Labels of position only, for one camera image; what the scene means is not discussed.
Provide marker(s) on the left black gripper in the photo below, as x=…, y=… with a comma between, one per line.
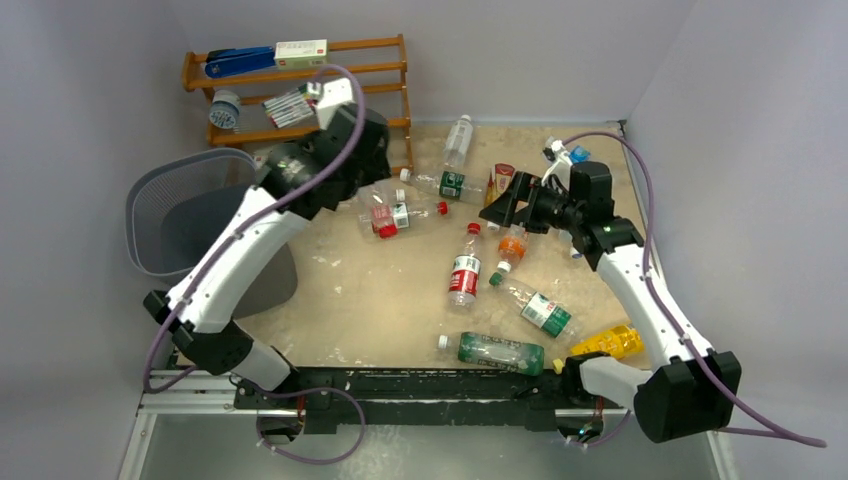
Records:
x=376, y=169

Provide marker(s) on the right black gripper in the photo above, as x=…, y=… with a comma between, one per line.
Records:
x=524, y=198

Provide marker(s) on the bottle red label red cap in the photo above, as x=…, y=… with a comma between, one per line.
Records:
x=466, y=269

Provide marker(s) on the clear unlabelled bottle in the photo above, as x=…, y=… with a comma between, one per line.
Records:
x=377, y=195

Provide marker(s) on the bottle red white label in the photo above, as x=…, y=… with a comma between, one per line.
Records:
x=408, y=216

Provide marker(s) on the green tea bottle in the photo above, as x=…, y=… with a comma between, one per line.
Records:
x=502, y=354

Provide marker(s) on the bottle red blue label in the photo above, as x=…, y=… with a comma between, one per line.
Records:
x=385, y=228

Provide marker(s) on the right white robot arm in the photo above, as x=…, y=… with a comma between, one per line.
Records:
x=688, y=387

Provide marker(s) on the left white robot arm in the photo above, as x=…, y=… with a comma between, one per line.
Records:
x=298, y=179

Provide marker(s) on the grey mesh waste bin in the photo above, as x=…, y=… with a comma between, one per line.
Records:
x=176, y=212

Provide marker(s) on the amber tea bottle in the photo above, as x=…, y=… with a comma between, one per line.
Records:
x=499, y=178

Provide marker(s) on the orange drink bottle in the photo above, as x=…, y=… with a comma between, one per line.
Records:
x=512, y=248

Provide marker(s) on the clear bottle green label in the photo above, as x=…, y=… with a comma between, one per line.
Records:
x=447, y=184

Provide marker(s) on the pack of coloured markers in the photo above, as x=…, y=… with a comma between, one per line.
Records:
x=294, y=106

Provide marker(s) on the wooden slatted shelf rack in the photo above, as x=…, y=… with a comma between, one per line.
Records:
x=384, y=70

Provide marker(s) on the clear bottle white cap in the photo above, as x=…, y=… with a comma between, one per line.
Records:
x=458, y=142

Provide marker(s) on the clear bottle blue label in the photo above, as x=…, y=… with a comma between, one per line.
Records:
x=556, y=151

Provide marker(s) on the bottle green cap green label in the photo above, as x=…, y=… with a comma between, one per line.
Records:
x=535, y=307

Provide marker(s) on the white and red box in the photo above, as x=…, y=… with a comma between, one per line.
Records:
x=298, y=55

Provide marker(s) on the blue stapler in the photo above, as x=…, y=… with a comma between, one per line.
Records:
x=230, y=62

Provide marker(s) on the yellow bottle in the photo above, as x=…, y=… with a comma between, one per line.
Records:
x=619, y=342

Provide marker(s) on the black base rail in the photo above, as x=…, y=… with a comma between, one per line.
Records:
x=328, y=397

